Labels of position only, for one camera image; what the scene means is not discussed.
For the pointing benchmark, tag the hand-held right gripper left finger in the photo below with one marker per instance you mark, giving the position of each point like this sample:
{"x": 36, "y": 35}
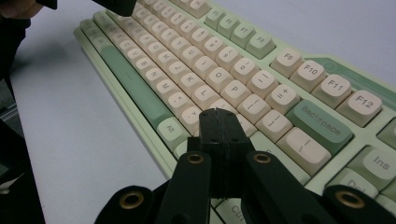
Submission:
{"x": 214, "y": 140}

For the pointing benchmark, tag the green and cream keyboard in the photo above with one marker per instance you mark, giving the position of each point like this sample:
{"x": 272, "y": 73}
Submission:
{"x": 218, "y": 74}

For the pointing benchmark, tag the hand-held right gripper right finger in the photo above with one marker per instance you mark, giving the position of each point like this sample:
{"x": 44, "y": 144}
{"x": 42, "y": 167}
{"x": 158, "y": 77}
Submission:
{"x": 233, "y": 140}

